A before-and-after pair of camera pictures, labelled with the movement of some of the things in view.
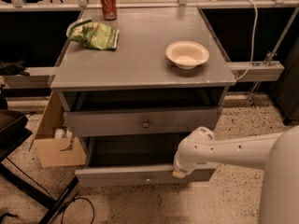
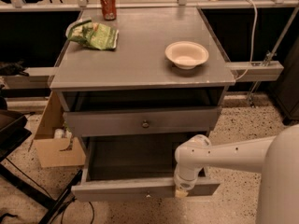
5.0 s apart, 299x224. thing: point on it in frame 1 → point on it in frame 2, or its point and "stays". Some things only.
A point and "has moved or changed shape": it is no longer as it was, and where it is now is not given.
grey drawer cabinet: x=136 y=82 stays
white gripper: x=179 y=166 → x=185 y=182
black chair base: x=14 y=131 stays
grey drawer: x=110 y=161 has moved or changed shape
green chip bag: x=93 y=35 stays
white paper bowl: x=187 y=54 stays
